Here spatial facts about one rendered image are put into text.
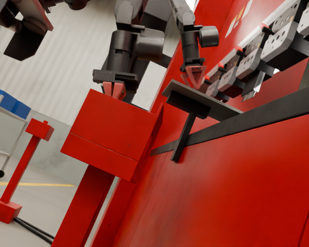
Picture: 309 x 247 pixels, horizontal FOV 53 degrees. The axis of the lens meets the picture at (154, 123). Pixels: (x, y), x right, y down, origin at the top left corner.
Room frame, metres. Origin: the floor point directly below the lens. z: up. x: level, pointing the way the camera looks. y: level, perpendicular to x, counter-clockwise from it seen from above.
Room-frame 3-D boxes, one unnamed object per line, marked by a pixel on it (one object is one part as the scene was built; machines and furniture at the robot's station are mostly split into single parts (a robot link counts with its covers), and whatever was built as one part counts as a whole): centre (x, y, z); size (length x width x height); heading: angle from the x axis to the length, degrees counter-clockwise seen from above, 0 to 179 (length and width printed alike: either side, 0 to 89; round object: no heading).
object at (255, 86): (1.04, -0.27, 1.13); 0.10 x 0.02 x 0.10; 5
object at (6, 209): (2.61, 0.84, 0.41); 0.25 x 0.20 x 0.83; 95
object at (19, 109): (4.18, 1.91, 0.92); 0.50 x 0.36 x 0.18; 86
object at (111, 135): (0.75, 0.07, 0.75); 0.20 x 0.16 x 0.18; 175
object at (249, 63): (1.07, -0.26, 1.26); 0.15 x 0.09 x 0.17; 5
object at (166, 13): (2.25, 0.32, 1.52); 0.51 x 0.25 x 0.85; 1
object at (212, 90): (1.47, -0.23, 1.26); 0.15 x 0.09 x 0.17; 5
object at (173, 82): (1.03, -0.12, 1.00); 0.26 x 0.18 x 0.01; 95
